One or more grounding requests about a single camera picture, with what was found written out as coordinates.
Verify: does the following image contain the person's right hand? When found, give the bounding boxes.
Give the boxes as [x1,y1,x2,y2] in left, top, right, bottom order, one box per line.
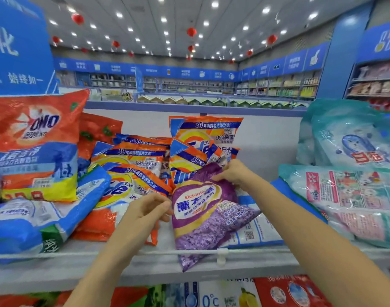
[211,159,256,192]

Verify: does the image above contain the person's left hand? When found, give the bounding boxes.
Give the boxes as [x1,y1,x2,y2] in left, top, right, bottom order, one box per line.
[115,191,173,255]

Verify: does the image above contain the orange blue small detergent packet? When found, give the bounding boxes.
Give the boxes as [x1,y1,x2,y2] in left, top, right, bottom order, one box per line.
[115,133,173,148]
[169,115,244,164]
[169,139,224,186]
[72,164,173,246]
[89,140,170,177]

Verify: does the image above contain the grey metal shelf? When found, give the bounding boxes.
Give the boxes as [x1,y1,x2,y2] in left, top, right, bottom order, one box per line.
[0,99,390,295]

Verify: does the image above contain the blue Diao detergent bag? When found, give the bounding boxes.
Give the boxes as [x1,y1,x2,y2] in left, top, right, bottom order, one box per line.
[217,177,327,249]

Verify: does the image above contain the blue white detergent bag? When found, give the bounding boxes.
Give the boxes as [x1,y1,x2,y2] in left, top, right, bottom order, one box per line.
[0,166,111,263]

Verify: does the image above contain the person's right forearm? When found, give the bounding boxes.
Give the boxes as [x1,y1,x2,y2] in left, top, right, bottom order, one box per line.
[236,172,390,307]

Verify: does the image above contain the row of green boxes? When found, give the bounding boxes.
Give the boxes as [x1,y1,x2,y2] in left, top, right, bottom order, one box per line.
[137,94,311,109]

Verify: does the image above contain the small blue hanging sign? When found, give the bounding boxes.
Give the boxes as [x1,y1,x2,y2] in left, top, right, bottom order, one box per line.
[135,66,145,93]

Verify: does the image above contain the blue pillar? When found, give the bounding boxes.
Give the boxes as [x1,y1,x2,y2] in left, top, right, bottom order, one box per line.
[317,3,375,100]

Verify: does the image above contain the rows of round ceiling lights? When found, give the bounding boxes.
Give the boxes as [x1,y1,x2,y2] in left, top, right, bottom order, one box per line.
[48,0,320,61]

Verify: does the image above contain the rows of small red lanterns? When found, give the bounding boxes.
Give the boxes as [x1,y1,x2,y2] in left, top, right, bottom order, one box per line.
[51,12,255,61]

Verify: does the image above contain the blue aisle sign board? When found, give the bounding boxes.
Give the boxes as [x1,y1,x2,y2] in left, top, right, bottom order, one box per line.
[0,0,59,96]

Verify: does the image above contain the wall shelf of detergent bottles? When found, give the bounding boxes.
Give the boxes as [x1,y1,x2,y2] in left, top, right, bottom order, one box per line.
[240,61,390,111]

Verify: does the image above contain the blue wall shelving unit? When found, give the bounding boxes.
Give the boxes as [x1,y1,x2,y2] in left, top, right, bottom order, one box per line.
[236,19,390,113]

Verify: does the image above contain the blue wall sign band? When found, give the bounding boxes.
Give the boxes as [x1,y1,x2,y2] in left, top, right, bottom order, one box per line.
[54,57,241,82]

